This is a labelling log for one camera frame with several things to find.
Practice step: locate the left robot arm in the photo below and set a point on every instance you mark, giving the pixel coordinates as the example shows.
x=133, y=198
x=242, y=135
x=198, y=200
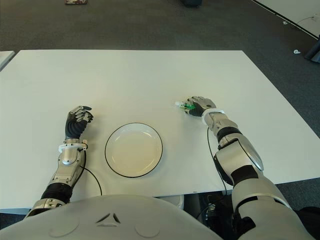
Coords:
x=67, y=156

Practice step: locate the large white neighbour table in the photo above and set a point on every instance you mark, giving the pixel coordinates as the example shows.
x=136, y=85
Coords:
x=297, y=12

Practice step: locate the white plate with black rim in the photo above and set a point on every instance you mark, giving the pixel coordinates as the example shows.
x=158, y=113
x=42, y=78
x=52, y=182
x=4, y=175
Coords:
x=133, y=151

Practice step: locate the dark grey chair base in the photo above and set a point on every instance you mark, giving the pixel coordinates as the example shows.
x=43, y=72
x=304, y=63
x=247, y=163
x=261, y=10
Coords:
x=313, y=52

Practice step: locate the green white toothpaste tube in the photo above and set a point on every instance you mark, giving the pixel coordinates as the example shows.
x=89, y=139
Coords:
x=179, y=103

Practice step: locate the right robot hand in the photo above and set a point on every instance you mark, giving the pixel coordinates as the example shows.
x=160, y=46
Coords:
x=202, y=103

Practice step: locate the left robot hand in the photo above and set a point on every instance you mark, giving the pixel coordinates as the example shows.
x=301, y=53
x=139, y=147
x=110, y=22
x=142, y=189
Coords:
x=73, y=126

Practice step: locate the white floor clip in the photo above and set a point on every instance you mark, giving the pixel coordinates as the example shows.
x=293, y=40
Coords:
x=296, y=52

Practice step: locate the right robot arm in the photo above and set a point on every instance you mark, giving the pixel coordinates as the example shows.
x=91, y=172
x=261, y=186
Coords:
x=250, y=152

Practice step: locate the small white neighbour table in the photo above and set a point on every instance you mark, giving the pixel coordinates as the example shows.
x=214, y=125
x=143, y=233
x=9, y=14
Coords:
x=5, y=58

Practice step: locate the grey robot torso shell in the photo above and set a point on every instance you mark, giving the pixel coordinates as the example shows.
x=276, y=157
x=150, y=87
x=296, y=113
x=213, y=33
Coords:
x=110, y=220

